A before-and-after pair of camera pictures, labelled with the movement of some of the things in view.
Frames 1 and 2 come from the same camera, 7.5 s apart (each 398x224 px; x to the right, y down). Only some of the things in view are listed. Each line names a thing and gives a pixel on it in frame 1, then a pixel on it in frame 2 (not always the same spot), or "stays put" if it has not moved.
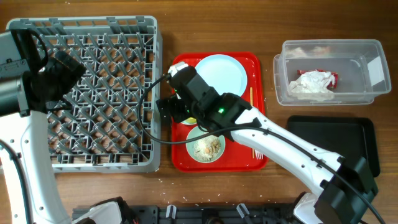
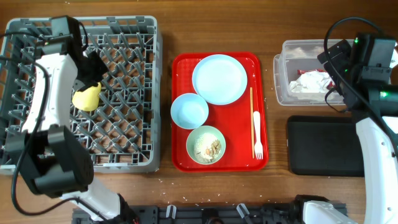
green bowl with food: x=206 y=150 stays put
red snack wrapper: x=333 y=85 stays put
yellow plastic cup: x=191 y=120 to x=87 y=99
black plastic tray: x=347 y=137 stays put
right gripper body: x=180 y=109 to x=340 y=61
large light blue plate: x=224 y=73 stays put
